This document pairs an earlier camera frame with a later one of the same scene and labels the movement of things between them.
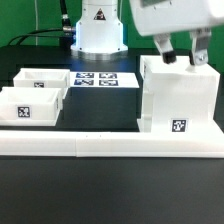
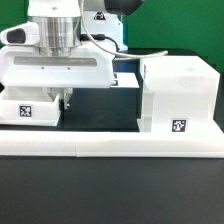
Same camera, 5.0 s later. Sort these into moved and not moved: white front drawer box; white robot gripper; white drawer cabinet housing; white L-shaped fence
Moved: white robot gripper
Not moved: white front drawer box; white L-shaped fence; white drawer cabinet housing
